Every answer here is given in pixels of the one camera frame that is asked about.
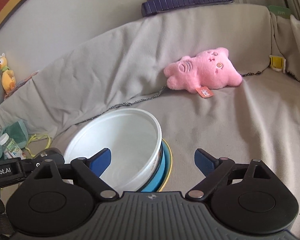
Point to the white capped supplement bottle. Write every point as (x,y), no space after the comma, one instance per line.
(10,148)

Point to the dark blue striped book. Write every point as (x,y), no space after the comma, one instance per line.
(153,7)

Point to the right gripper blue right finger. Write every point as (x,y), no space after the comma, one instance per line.
(205,162)

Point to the yellow bird plush toy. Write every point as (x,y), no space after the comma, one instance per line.
(7,75)

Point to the grey sofa cover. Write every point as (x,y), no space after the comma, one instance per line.
(260,119)

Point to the stainless steel bowl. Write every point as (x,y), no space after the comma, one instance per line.
(48,152)

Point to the white plastic bowl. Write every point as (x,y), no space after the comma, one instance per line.
(134,138)

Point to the pink plush toy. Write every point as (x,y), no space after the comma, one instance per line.
(210,68)

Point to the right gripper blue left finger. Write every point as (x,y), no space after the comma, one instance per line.
(99,162)

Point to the green cloth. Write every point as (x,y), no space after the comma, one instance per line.
(18,132)

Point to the blue enamel bowl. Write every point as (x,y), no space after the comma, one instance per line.
(156,180)

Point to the green tag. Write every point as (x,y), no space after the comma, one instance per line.
(280,11)

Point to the yellow rimmed ceramic bowl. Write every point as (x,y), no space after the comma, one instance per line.
(168,166)

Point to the yellow white small toy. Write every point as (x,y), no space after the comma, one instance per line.
(277,63)

